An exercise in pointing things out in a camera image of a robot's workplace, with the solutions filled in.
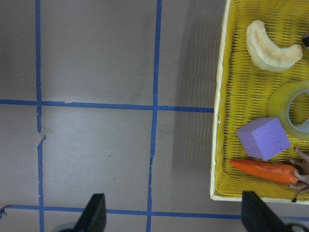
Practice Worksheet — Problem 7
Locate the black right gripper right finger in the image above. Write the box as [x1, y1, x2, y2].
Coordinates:
[241, 190, 309, 232]

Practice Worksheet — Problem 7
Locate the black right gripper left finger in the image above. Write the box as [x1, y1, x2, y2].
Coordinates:
[73, 193, 106, 232]

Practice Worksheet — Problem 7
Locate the clear yellowish tape roll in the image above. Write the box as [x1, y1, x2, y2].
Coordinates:
[267, 81, 309, 140]

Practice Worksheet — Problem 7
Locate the orange toy carrot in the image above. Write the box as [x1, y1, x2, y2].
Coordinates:
[229, 159, 299, 185]

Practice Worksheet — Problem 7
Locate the brown toy octopus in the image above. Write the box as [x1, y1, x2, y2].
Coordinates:
[289, 146, 309, 202]

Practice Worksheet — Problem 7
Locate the purple foam cube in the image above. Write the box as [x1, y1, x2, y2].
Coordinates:
[236, 117, 291, 161]

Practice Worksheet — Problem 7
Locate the beige croissant toy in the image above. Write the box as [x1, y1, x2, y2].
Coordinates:
[246, 20, 303, 72]

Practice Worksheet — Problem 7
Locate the black object in basket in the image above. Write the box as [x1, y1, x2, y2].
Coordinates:
[302, 32, 309, 48]

